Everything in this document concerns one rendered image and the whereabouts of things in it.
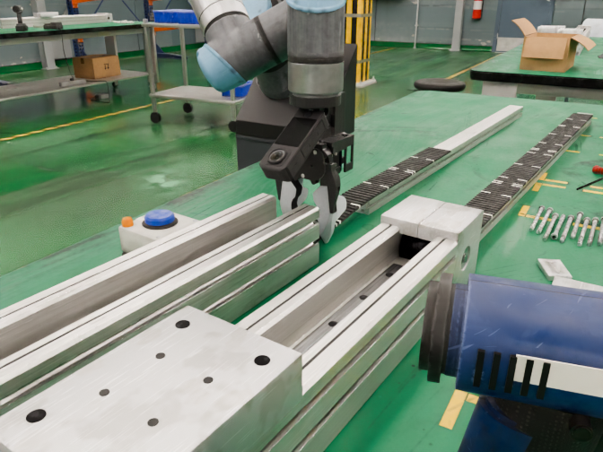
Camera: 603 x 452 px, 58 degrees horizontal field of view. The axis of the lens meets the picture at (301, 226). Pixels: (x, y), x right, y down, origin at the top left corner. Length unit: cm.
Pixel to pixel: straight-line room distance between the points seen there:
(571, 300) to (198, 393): 22
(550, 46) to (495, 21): 902
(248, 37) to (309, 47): 13
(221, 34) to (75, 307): 46
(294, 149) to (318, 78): 10
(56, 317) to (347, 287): 29
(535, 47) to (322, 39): 220
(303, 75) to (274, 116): 70
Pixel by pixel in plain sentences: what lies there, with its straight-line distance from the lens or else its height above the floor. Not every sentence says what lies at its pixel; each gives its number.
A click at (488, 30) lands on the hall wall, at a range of 1194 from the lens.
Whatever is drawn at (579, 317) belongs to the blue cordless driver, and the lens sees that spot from 28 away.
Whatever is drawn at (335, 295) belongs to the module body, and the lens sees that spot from 57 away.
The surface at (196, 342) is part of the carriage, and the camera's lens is 40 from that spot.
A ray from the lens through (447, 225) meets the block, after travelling 67.
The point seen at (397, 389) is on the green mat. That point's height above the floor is 78.
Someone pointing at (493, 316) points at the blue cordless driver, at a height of 99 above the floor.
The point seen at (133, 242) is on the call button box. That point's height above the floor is 82.
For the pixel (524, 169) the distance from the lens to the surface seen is 114.
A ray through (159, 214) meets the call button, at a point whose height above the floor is 85.
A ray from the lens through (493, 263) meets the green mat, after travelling 81.
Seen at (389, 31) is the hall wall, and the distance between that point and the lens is 1254.
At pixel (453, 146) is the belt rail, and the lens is 128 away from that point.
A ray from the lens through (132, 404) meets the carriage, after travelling 36.
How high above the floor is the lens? 113
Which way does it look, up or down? 23 degrees down
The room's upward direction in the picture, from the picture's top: straight up
